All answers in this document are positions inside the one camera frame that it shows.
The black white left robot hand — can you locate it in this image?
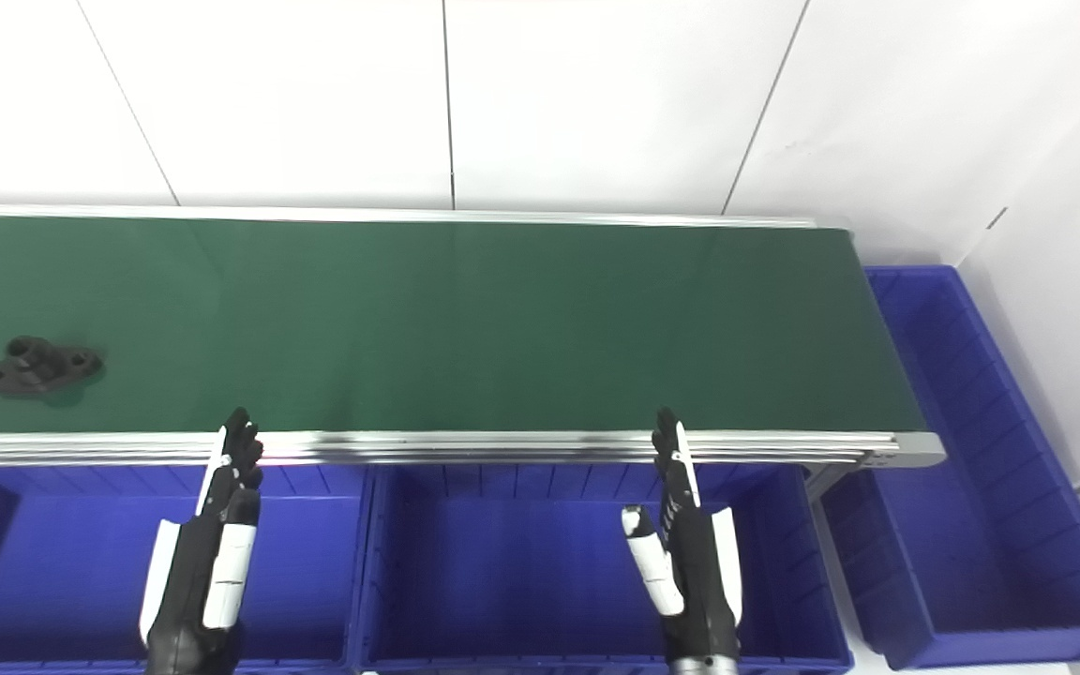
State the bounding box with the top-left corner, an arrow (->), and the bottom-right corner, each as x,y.
139,407 -> 265,675

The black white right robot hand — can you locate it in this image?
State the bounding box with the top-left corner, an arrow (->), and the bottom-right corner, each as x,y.
622,407 -> 743,663

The long blue plastic bin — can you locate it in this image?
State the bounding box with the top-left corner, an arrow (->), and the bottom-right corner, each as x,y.
821,265 -> 1080,670

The green conveyor belt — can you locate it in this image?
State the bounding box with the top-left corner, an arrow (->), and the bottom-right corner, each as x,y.
0,216 -> 927,435
0,203 -> 947,503

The black mechanical bracket part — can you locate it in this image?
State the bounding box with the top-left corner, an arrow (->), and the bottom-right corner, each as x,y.
0,336 -> 106,398

